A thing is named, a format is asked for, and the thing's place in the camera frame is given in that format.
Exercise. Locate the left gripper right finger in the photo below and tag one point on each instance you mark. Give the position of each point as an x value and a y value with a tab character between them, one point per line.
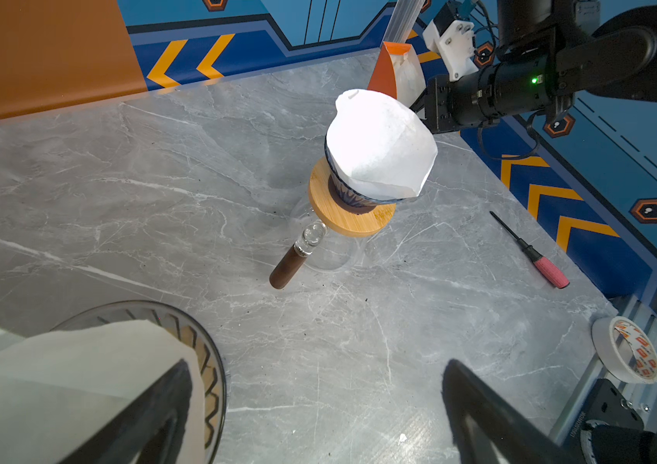
486	428

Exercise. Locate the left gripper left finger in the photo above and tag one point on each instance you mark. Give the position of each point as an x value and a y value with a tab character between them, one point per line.
149	430

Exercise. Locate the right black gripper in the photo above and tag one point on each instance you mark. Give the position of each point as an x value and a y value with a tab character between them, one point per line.
488	95

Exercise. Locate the white paper coffee filter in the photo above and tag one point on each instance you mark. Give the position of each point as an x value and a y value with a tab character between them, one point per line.
58	389

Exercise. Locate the grey glass dripper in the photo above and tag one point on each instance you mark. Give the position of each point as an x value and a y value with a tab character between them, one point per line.
189	332

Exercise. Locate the wooden ring holder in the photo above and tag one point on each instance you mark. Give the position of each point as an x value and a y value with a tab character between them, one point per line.
338	218

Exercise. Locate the blue ribbed dripper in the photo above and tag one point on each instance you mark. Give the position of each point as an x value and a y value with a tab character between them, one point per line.
349	196

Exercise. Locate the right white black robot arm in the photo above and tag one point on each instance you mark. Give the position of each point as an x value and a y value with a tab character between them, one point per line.
533	58

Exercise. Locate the clear tape roll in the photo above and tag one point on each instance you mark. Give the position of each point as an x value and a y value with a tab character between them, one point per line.
625	350

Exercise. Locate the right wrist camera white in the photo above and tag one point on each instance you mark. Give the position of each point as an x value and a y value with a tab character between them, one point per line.
450	35

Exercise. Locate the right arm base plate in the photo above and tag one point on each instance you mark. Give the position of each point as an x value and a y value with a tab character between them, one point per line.
603	403

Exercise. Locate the pink handle screwdriver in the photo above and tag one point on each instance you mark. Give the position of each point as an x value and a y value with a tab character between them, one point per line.
542	264

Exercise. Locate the aluminium rail front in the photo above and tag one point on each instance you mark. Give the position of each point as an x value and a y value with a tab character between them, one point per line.
603	443

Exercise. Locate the clear glass server wooden handle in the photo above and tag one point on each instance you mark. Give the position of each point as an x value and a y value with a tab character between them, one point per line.
315	245

